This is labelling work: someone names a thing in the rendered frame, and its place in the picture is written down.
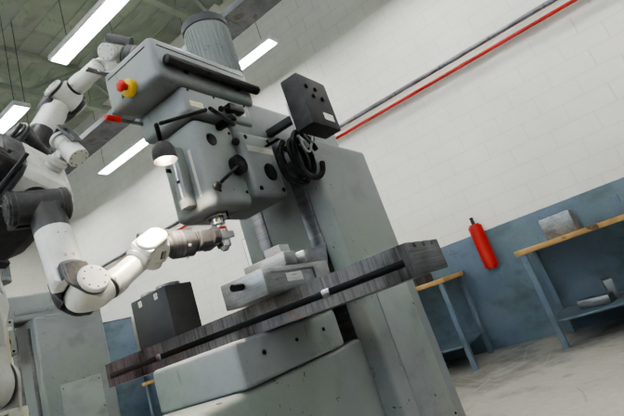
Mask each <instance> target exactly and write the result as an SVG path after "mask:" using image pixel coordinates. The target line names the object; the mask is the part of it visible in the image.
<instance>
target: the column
mask: <svg viewBox="0 0 624 416"><path fill-rule="evenodd" d="M315 144H316V145H317V147H318V149H317V150H316V151H314V150H313V149H312V151H313V153H314V155H315V159H316V163H317V172H316V174H318V173H319V170H320V167H319V162H320V161H324V162H325V167H326V170H325V174H324V176H323V177H322V178H321V179H319V180H312V179H311V181H310V183H309V184H307V185H301V184H299V185H296V186H295V185H291V184H290V183H289V182H288V181H287V180H286V179H285V178H284V176H283V175H282V173H281V171H280V168H279V172H280V175H281V178H282V181H283V184H284V187H285V189H286V192H287V197H286V198H285V199H284V200H282V201H280V202H278V203H276V204H274V205H272V206H270V207H268V208H267V209H265V210H264V211H262V212H260V213H258V214H256V215H254V216H252V217H250V218H248V219H245V220H240V226H241V229H242V232H243V236H244V239H245V242H246V245H247V248H248V252H249V255H250V257H251V261H252V264H253V265H254V264H256V263H258V262H260V261H263V260H265V259H266V257H265V254H264V251H265V250H268V249H270V248H272V247H274V246H276V245H278V244H288V245H289V248H290V251H294V253H295V254H296V253H298V252H300V251H302V250H310V249H313V248H315V247H317V246H319V245H320V244H323V243H325V242H327V253H328V267H329V270H330V272H331V273H332V272H334V271H336V270H339V269H341V268H343V267H347V266H350V265H352V264H355V263H356V262H359V261H361V260H363V259H366V258H368V257H371V256H373V255H376V254H379V253H381V252H383V251H386V250H388V249H391V248H393V247H396V246H398V245H399V244H398V242H397V238H396V235H395V233H394V230H393V229H392V226H391V223H390V221H389V218H388V216H387V213H386V211H385V209H384V205H383V203H382V200H381V197H380V195H379V192H378V190H377V188H376V186H375V183H374V181H373V178H372V176H371V171H370V169H369V166H368V165H367V162H366V160H365V157H364V155H363V153H362V152H359V151H355V150H351V149H345V148H341V147H337V146H333V145H330V144H327V143H323V142H319V141H315ZM278 167H279V166H278ZM330 310H331V311H333V313H334V316H335V318H336V321H337V324H338V327H339V330H340V332H341V334H342V337H343V340H344V342H347V341H350V340H354V339H359V341H360V342H361V344H362V347H363V349H364V352H365V355H366V358H367V360H368V363H369V366H370V371H371V373H372V376H373V379H374V382H375V384H376V387H377V390H378V393H379V395H380V398H381V400H382V403H383V408H384V411H385V414H386V416H466V415H465V412H464V410H463V407H462V403H461V401H460V399H459V396H458V394H457V391H456V389H455V386H454V384H453V382H452V379H451V377H450V374H449V370H448V368H447V365H446V363H445V360H444V359H443V356H442V353H441V351H440V348H439V346H438V343H437V341H436V338H435V335H434V333H433V330H432V327H431V325H430V322H429V320H428V317H427V316H426V313H425V311H424V308H423V304H422V301H421V299H420V296H419V294H418V292H417V290H416V287H415V285H414V282H413V280H410V281H407V282H404V283H401V284H399V285H397V286H394V287H391V288H389V289H386V290H383V291H380V292H377V293H374V294H371V295H369V296H366V297H363V298H360V299H357V300H356V301H353V302H350V303H347V304H345V305H340V306H337V307H335V308H333V309H330Z"/></svg>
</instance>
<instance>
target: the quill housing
mask: <svg viewBox="0 0 624 416"><path fill-rule="evenodd" d="M231 140H232V135H231V133H230V131H229V129H228V128H225V129H223V130H222V131H218V130H216V128H215V124H212V123H205V122H201V121H197V120H192V121H190V122H188V123H187V124H185V125H184V126H183V127H181V128H180V129H179V130H177V131H176V132H175V133H173V134H172V135H171V136H169V137H168V138H166V139H165V140H164V141H168V142H171V143H172V145H173V146H174V147H175V148H181V149H182V150H183V154H184V158H185V161H186V165H187V168H188V174H189V178H190V181H191V185H192V188H193V191H194V195H195V199H196V203H197V206H196V207H194V208H192V209H191V210H180V207H179V203H178V202H179V199H178V196H177V192H176V186H175V182H174V179H173V175H172V174H169V173H166V175H167V178H168V182H169V186H170V190H171V193H172V197H173V201H174V205H175V210H176V214H177V218H178V221H179V223H180V224H182V225H184V226H206V225H211V223H205V222H204V220H203V219H204V218H205V217H207V216H209V215H213V214H216V213H221V212H225V211H228V213H229V217H232V216H234V215H236V214H238V213H240V212H242V211H243V210H245V209H247V208H248V207H249V206H250V205H251V202H252V200H251V196H250V193H249V190H248V188H247V184H246V181H245V178H244V175H235V174H234V173H233V174H232V175H231V176H230V177H229V178H228V179H227V180H226V181H225V182H224V183H223V184H222V188H221V189H220V190H214V189H213V183H214V182H215V181H220V180H221V179H222V178H223V177H224V176H225V175H226V174H227V173H228V172H229V171H230V168H229V165H228V160H229V159H230V158H231V157H233V156H234V155H236V154H237V151H236V148H235V146H234V145H232V143H231Z"/></svg>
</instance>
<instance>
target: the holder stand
mask: <svg viewBox="0 0 624 416"><path fill-rule="evenodd" d="M131 307H132V311H133V315H134V320H135V324H136V332H137V337H138V341H139V345H140V350H143V349H146V348H148V347H151V346H153V345H156V344H158V343H161V342H163V341H166V340H168V339H171V338H173V337H176V336H177V335H179V334H182V333H184V332H188V331H191V330H193V329H196V328H198V327H200V326H202V323H201V319H200V315H199V311H198V307H197V304H196V300H195V296H194V292H193V289H192V285H191V282H190V281H188V282H182V283H180V281H179V280H176V281H170V282H167V283H164V284H162V285H159V286H157V287H156V288H155V290H154V291H151V292H146V293H143V294H141V295H140V298H139V299H138V300H136V301H135V302H133V303H131Z"/></svg>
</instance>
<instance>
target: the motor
mask: <svg viewBox="0 0 624 416"><path fill-rule="evenodd" d="M181 33H182V36H183V39H184V42H185V46H186V49H187V52H189V53H191V54H193V55H196V56H198V57H201V58H204V59H208V60H210V61H212V62H215V63H217V64H220V65H222V66H225V67H228V68H230V69H232V70H234V71H237V72H241V73H242V74H243V72H242V69H241V65H240V62H239V58H238V55H237V52H236V49H235V46H234V44H233V41H232V38H231V35H230V32H229V29H228V25H227V22H226V19H225V18H224V17H223V16H222V15H220V14H218V13H215V12H211V11H203V12H199V13H196V14H194V15H192V16H190V17H189V18H187V19H186V20H185V21H184V23H183V24H182V27H181Z"/></svg>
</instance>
